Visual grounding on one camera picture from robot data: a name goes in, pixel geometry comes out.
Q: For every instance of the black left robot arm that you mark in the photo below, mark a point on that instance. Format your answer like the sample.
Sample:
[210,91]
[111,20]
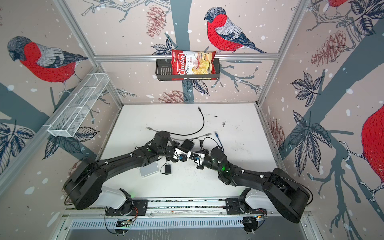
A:
[84,186]

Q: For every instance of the white small switch box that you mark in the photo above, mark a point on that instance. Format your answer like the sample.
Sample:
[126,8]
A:
[149,170]

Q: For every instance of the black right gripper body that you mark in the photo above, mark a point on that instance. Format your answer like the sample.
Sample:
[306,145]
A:
[207,161]

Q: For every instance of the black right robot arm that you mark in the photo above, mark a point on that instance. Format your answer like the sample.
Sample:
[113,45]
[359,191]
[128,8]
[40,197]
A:
[287,196]

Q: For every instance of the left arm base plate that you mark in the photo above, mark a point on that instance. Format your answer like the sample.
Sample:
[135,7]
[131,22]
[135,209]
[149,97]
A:
[131,208]

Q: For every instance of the red cassava chips bag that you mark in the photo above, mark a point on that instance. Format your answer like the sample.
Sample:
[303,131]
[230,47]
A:
[193,63]

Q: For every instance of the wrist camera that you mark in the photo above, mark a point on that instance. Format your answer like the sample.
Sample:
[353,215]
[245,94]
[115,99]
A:
[195,157]
[181,156]

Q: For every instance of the black network switch box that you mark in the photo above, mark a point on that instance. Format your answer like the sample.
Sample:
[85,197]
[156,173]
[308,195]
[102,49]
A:
[187,146]

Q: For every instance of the black wall basket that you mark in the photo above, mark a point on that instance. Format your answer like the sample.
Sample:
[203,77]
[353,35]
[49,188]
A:
[164,72]

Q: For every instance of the black power adapter with cord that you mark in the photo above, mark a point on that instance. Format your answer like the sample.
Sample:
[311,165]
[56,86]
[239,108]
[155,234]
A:
[166,168]

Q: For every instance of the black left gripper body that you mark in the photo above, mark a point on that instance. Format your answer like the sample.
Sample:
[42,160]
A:
[170,150]

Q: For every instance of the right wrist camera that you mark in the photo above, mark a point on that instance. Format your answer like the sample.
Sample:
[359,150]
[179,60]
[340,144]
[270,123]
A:
[195,157]

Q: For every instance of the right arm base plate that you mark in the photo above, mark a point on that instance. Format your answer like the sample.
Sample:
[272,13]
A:
[236,207]

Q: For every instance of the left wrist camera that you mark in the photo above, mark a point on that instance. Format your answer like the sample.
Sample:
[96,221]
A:
[181,156]

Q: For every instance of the white wire mesh shelf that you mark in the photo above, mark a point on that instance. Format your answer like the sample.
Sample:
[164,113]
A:
[81,101]

